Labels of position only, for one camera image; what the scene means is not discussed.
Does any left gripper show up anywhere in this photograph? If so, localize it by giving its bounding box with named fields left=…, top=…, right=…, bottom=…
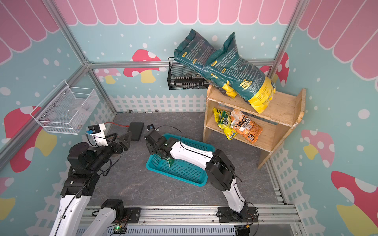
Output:
left=89, top=131, right=132, bottom=172

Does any dark green fertilizer bag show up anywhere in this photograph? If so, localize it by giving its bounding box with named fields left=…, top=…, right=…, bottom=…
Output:
left=174, top=29, right=237, bottom=98
left=203, top=33, right=276, bottom=114

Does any small light green bag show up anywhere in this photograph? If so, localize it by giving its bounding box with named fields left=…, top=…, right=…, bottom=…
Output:
left=166, top=158, right=175, bottom=167

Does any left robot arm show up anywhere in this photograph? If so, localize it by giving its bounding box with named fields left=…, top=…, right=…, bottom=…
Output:
left=50, top=132, right=132, bottom=236

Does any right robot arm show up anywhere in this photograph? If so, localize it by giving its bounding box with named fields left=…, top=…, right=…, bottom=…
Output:
left=144, top=129, right=249, bottom=222

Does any yellow snack bag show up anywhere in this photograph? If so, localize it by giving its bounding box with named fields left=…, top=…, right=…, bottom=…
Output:
left=213, top=108, right=237, bottom=140

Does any orange snack bag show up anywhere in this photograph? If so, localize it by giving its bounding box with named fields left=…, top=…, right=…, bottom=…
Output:
left=230, top=109, right=263, bottom=144

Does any wooden shelf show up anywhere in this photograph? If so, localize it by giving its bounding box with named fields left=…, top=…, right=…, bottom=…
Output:
left=202, top=85, right=306, bottom=169

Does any black box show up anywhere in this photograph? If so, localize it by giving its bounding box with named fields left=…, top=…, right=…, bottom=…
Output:
left=128, top=122, right=144, bottom=142

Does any teal plastic basket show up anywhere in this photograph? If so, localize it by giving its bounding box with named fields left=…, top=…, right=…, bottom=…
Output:
left=146, top=133, right=215, bottom=187

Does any green circuit board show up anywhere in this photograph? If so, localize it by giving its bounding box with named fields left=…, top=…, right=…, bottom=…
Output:
left=112, top=226, right=127, bottom=235

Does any red cable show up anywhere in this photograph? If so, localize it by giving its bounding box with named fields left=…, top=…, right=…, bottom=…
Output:
left=104, top=121, right=131, bottom=128

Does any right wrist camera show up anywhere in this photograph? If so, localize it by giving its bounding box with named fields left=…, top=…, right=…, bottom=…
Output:
left=147, top=124, right=155, bottom=131

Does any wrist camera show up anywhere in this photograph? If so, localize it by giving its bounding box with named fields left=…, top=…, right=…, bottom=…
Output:
left=86, top=124, right=108, bottom=147
left=147, top=124, right=155, bottom=131

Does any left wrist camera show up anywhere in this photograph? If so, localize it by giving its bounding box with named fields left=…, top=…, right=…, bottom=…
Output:
left=86, top=124, right=108, bottom=147

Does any white wire mesh basket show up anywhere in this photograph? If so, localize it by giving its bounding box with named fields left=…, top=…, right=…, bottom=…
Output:
left=30, top=81, right=100, bottom=135

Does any black wire mesh basket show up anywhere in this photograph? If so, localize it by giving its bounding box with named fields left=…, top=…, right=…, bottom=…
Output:
left=167, top=57, right=210, bottom=90

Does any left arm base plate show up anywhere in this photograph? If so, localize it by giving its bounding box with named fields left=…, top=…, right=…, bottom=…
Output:
left=117, top=207, right=141, bottom=224

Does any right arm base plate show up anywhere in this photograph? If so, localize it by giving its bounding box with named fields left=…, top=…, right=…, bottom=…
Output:
left=216, top=206, right=259, bottom=224

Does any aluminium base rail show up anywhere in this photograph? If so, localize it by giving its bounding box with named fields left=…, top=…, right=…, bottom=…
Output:
left=89, top=199, right=300, bottom=236

